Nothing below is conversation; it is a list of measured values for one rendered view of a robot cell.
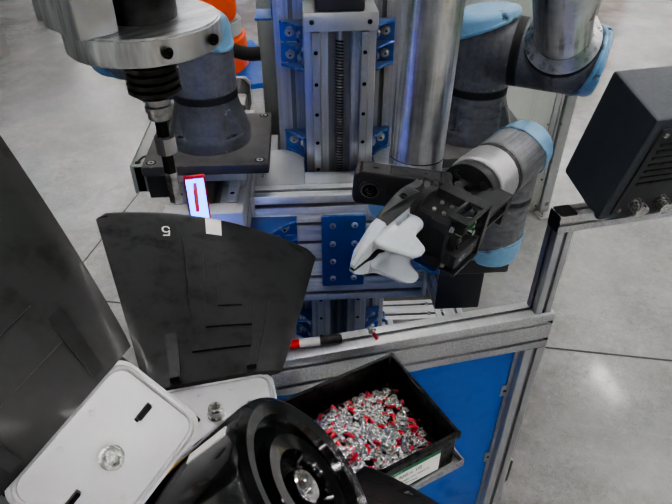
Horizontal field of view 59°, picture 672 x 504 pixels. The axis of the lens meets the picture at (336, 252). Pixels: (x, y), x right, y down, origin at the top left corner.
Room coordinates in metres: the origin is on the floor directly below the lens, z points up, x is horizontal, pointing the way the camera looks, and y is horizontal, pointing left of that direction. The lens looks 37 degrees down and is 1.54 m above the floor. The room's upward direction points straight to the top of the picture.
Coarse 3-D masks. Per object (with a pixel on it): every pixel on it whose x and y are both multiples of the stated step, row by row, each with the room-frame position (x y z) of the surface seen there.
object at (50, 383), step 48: (0, 144) 0.32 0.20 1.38; (0, 192) 0.29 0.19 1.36; (0, 240) 0.26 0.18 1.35; (48, 240) 0.27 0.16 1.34; (0, 288) 0.24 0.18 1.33; (48, 288) 0.25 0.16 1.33; (96, 288) 0.26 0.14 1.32; (0, 336) 0.22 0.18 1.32; (48, 336) 0.23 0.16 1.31; (96, 336) 0.24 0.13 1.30; (0, 384) 0.20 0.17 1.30; (48, 384) 0.21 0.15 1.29; (96, 384) 0.22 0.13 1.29; (0, 432) 0.19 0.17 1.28; (48, 432) 0.19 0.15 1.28; (0, 480) 0.17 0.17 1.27
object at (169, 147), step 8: (160, 128) 0.27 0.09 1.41; (168, 128) 0.28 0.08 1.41; (160, 136) 0.27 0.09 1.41; (168, 136) 0.27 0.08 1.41; (160, 144) 0.27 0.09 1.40; (168, 144) 0.27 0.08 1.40; (176, 144) 0.28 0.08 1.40; (160, 152) 0.27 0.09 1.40; (168, 152) 0.27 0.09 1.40; (176, 152) 0.28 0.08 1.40; (168, 160) 0.27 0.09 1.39; (168, 168) 0.27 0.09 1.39; (168, 176) 0.27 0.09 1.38; (176, 176) 0.28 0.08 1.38; (168, 184) 0.27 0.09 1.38; (176, 184) 0.27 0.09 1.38; (168, 192) 0.27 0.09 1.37; (176, 192) 0.27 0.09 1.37; (176, 200) 0.27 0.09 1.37
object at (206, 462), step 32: (256, 416) 0.22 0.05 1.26; (288, 416) 0.24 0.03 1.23; (192, 448) 0.21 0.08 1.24; (224, 448) 0.19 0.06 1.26; (256, 448) 0.20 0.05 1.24; (288, 448) 0.21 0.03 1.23; (320, 448) 0.23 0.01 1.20; (192, 480) 0.18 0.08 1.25; (224, 480) 0.17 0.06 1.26; (256, 480) 0.17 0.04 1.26; (288, 480) 0.19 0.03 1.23; (320, 480) 0.21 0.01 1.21; (352, 480) 0.22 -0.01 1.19
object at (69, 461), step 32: (128, 384) 0.23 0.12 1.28; (96, 416) 0.21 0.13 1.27; (128, 416) 0.21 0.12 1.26; (160, 416) 0.22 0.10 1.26; (192, 416) 0.22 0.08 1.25; (64, 448) 0.19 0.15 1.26; (96, 448) 0.20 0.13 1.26; (128, 448) 0.20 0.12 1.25; (160, 448) 0.20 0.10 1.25; (32, 480) 0.18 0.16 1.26; (64, 480) 0.18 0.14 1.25; (96, 480) 0.18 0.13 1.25; (128, 480) 0.19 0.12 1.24; (160, 480) 0.19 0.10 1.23
